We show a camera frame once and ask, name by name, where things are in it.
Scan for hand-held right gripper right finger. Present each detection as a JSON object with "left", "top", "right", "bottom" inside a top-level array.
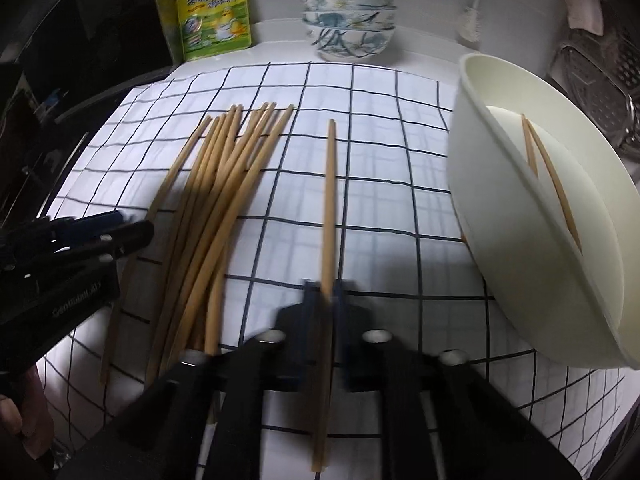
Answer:
[{"left": 332, "top": 280, "right": 583, "bottom": 480}]

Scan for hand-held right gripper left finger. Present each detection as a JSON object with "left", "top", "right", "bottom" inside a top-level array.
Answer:
[{"left": 60, "top": 280, "right": 327, "bottom": 480}]

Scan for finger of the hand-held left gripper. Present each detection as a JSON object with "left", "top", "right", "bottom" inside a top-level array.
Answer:
[
  {"left": 35, "top": 211, "right": 127, "bottom": 241},
  {"left": 50, "top": 220, "right": 155, "bottom": 273}
]

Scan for pile of wooden chopsticks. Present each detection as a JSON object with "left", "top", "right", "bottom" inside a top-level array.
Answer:
[{"left": 98, "top": 102, "right": 296, "bottom": 426}]

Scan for cream plastic plate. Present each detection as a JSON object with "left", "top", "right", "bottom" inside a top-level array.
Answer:
[{"left": 446, "top": 52, "right": 639, "bottom": 369}]

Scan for person's left hand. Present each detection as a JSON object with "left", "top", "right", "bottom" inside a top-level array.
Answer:
[{"left": 0, "top": 364, "right": 55, "bottom": 466}]

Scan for black gas stove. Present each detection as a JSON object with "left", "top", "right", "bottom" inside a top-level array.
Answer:
[{"left": 0, "top": 0, "right": 174, "bottom": 223}]

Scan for white black checked cloth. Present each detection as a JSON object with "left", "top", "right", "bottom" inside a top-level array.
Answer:
[{"left": 37, "top": 62, "right": 631, "bottom": 480}]

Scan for yellow green seasoning pouch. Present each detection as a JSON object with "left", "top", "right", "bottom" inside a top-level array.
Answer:
[{"left": 175, "top": 0, "right": 252, "bottom": 62}]

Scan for white dish brush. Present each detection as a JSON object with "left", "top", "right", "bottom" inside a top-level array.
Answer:
[{"left": 456, "top": 0, "right": 490, "bottom": 44}]

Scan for perforated steel steamer rack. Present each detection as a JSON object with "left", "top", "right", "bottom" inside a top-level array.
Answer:
[{"left": 547, "top": 20, "right": 640, "bottom": 162}]

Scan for pink cloth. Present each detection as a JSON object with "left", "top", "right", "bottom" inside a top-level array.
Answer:
[{"left": 565, "top": 0, "right": 606, "bottom": 37}]

